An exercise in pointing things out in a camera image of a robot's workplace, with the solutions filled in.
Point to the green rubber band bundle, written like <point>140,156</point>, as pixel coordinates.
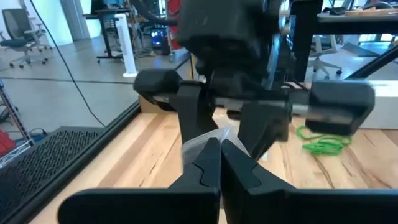
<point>323,146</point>

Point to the white tower fan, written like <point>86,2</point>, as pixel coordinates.
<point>126,46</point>

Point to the small brown cardboard box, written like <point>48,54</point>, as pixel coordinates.
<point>149,107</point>

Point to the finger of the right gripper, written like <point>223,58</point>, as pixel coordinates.
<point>264,127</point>
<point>194,115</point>

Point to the clear plastic zip bag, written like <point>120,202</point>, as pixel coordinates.
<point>192,151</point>

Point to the white rectangular box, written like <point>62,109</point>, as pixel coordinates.
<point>385,105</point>

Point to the white office chair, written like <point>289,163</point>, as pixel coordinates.
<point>323,46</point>

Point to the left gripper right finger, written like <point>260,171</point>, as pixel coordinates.
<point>280,205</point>

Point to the black background desk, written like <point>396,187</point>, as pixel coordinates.
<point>105,34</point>

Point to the black office chair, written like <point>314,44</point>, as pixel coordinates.
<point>14,28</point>

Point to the red plastic storage bin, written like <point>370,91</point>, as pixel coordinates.
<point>5,144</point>

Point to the background rack red bins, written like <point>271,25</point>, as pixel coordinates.
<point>174,18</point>

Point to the computer tower blue lights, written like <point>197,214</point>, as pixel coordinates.
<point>158,37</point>

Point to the black perforated floor mat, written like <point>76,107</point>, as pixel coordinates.
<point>37,161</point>

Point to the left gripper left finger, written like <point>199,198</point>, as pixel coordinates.
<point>174,205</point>

